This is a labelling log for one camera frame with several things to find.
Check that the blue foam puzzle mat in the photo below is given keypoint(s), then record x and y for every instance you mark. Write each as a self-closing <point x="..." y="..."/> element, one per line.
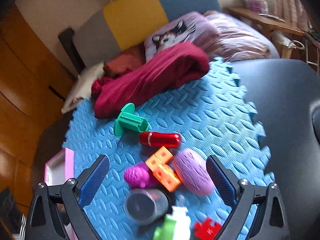
<point x="211" y="116"/>

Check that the magenta perforated head figure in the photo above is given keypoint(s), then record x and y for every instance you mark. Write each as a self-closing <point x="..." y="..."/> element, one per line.
<point x="140" y="176"/>

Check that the pink box on table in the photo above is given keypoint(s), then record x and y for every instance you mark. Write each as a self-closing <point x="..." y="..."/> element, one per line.
<point x="260" y="6"/>

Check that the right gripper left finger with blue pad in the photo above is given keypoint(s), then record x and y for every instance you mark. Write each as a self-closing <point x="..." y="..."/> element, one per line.
<point x="79" y="193"/>

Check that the cat print purple pillow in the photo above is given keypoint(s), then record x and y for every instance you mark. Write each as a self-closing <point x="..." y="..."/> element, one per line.
<point x="192" y="27"/>

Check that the green white plastic toy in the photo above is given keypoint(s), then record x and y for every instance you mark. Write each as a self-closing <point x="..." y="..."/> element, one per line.
<point x="176" y="225"/>

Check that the dark red blanket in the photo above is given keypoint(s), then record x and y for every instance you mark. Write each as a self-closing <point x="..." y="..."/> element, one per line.
<point x="170" y="68"/>

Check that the clear cup black base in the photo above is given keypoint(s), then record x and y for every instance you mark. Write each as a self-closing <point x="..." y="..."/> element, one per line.
<point x="144" y="206"/>

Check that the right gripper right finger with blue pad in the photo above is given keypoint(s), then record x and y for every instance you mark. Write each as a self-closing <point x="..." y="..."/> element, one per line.
<point x="239" y="197"/>

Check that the pink rimmed white tray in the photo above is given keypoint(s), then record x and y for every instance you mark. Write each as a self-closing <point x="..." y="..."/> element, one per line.
<point x="58" y="170"/>

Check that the wooden wardrobe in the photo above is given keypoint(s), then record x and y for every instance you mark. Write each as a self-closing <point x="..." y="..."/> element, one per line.
<point x="34" y="84"/>

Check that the beige cloth bag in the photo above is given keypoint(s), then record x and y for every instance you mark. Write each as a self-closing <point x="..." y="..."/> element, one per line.
<point x="82" y="88"/>

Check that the red metallic capsule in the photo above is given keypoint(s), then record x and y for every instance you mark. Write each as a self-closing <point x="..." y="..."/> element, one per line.
<point x="156" y="139"/>

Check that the wooden side table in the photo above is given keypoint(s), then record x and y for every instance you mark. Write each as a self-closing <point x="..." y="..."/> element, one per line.
<point x="268" y="27"/>

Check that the lilac patterned egg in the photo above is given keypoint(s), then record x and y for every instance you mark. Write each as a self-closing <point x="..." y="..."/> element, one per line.
<point x="191" y="170"/>

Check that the rust red cushion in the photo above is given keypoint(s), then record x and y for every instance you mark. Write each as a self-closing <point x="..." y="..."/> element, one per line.
<point x="128" y="60"/>

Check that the grey yellow blue headboard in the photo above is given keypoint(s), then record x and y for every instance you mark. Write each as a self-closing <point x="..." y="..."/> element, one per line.
<point x="125" y="23"/>

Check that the pink curtain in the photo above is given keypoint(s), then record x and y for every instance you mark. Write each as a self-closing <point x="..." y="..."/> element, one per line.
<point x="292" y="11"/>

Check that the red puzzle piece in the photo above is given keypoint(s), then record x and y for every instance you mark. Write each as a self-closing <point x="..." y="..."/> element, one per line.
<point x="206" y="230"/>

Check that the pink striped duvet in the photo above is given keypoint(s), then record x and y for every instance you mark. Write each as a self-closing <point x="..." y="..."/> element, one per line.
<point x="238" y="41"/>

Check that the green plastic spool toy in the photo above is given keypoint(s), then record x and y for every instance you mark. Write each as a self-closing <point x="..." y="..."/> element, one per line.
<point x="127" y="119"/>

